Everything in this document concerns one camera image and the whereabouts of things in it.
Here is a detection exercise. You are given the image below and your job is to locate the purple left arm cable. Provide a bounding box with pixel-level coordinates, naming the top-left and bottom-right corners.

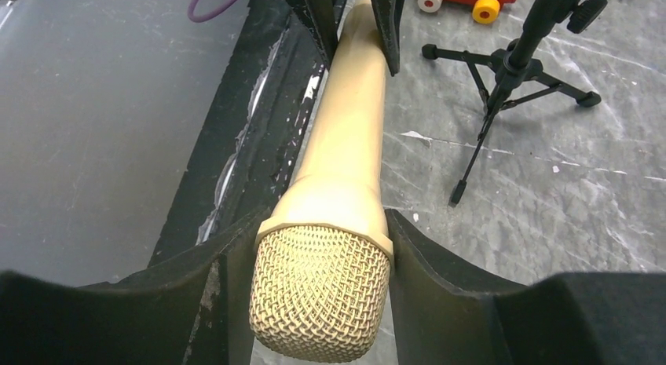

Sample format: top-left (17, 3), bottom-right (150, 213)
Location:
top-left (187, 0), bottom-right (251, 24)

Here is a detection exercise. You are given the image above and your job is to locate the cream yellow microphone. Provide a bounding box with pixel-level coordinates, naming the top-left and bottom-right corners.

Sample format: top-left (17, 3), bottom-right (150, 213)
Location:
top-left (249, 0), bottom-right (393, 363)

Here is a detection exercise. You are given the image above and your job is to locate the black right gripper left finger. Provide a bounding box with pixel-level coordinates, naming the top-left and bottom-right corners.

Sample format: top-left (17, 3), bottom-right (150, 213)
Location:
top-left (1, 207), bottom-right (269, 364)

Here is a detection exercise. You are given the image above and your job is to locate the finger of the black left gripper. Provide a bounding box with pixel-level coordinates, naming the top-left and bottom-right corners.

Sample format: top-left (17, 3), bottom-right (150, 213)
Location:
top-left (371, 0), bottom-right (404, 76)
top-left (284, 0), bottom-right (347, 69)

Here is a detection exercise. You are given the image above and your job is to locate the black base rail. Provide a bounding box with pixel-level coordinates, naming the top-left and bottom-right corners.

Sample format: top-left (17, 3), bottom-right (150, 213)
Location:
top-left (150, 0), bottom-right (324, 265)

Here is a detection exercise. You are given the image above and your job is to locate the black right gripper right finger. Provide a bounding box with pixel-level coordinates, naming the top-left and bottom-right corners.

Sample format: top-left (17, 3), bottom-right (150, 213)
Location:
top-left (386, 210), bottom-right (665, 364)

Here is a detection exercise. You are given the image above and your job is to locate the black tripod shock-mount stand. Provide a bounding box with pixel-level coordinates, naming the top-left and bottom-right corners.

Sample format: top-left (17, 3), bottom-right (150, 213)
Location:
top-left (422, 0), bottom-right (608, 206)

